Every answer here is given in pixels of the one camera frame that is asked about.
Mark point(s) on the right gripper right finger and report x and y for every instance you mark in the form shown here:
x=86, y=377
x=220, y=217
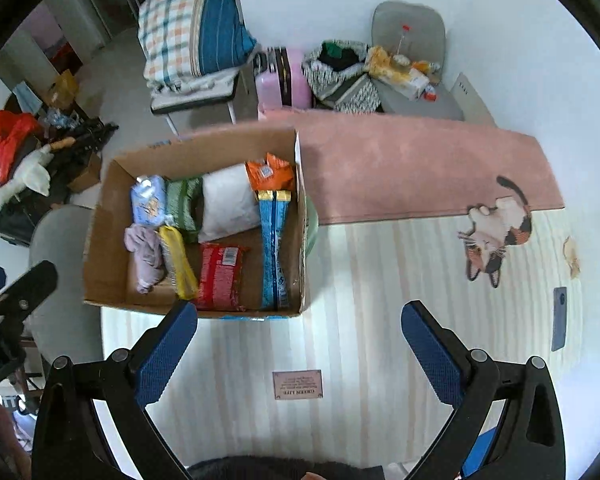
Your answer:
x=505, y=421

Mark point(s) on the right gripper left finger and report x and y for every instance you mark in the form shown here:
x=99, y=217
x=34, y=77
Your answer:
x=69, y=442

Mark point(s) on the lavender cloth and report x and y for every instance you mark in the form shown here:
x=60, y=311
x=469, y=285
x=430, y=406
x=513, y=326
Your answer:
x=145, y=246

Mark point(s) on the blue bear tissue pack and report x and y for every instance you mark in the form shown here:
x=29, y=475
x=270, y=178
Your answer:
x=148, y=201

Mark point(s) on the yellow pack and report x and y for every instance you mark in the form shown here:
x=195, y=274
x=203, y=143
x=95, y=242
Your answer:
x=180, y=272

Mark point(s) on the green striped pack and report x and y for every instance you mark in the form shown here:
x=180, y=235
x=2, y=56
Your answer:
x=183, y=199

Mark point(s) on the red snack pack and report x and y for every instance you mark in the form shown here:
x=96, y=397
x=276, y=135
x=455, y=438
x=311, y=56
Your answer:
x=220, y=277

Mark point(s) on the white pillow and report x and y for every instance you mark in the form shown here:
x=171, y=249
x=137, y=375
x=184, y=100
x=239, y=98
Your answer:
x=230, y=206

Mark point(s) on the blue long snack bag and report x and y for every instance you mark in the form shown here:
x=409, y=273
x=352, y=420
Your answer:
x=267, y=216
x=280, y=208

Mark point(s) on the orange snack bag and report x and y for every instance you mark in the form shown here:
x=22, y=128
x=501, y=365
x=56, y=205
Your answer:
x=270, y=174

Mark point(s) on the grey round cushion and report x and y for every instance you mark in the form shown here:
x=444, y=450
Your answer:
x=64, y=325

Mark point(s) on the white goose plush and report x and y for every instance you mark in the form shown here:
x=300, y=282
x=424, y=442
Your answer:
x=31, y=173

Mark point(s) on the blue smartphone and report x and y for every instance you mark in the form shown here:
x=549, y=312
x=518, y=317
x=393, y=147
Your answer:
x=560, y=295

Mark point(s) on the red plastic bag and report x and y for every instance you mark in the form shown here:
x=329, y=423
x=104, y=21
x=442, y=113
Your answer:
x=14, y=130

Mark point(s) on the brown cardboard box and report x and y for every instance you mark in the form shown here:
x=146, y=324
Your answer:
x=109, y=276

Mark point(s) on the pink cat rug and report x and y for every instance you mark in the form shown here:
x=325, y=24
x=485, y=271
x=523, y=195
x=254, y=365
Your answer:
x=378, y=406

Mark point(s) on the plaid and blue bedding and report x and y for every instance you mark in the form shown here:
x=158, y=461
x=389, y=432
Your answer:
x=187, y=41

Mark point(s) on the pink suitcase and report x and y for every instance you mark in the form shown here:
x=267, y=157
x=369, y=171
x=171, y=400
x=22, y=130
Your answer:
x=279, y=79

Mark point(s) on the black white patterned bag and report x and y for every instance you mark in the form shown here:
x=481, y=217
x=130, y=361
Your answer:
x=338, y=79

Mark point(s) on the grey floor chair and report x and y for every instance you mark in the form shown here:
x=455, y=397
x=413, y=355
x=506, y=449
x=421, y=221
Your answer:
x=413, y=37

